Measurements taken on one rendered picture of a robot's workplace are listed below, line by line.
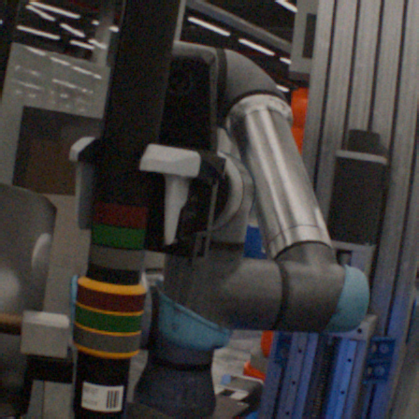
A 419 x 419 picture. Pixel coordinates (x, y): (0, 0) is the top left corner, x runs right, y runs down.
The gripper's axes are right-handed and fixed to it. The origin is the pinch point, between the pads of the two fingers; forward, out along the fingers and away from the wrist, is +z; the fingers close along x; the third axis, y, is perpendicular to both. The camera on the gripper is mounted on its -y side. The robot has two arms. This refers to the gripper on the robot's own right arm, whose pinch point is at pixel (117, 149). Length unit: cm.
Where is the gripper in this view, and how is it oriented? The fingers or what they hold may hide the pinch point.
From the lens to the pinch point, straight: 42.0
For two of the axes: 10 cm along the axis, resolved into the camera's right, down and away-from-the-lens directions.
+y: -1.4, 9.9, 0.4
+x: -9.7, -1.5, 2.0
